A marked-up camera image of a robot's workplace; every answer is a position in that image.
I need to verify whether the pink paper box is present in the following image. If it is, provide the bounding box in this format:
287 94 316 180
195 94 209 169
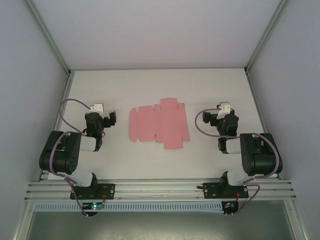
128 97 192 151

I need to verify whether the circuit board with green light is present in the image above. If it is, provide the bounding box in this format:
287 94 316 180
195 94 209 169
82 201 106 211

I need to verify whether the grey metal panel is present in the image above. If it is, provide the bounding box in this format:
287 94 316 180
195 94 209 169
24 211 298 240

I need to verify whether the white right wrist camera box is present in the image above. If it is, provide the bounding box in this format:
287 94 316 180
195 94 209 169
216 101 231 120

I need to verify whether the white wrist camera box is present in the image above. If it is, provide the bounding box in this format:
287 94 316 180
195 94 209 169
216 101 231 120
89 102 105 113

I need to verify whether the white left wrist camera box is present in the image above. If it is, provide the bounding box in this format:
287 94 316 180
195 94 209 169
89 102 105 113

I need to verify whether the aluminium side rail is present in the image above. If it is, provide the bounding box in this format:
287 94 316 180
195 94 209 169
245 71 282 180
37 71 74 182

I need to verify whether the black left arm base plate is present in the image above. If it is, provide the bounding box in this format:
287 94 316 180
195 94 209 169
69 183 117 201

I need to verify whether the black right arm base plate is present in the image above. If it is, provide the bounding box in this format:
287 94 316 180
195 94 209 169
203 181 250 200

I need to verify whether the aluminium corner post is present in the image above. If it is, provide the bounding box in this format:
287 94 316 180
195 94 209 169
244 0 290 76
24 0 73 77

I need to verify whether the aluminium mounting rail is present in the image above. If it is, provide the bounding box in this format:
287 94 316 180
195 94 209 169
24 177 298 202

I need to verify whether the black round mount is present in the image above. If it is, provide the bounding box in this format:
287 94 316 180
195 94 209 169
223 201 240 218

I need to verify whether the slotted grey cable duct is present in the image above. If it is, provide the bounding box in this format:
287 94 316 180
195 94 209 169
33 201 224 213

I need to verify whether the aluminium frame leg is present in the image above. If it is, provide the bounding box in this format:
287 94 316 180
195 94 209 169
13 199 36 240
284 199 310 240

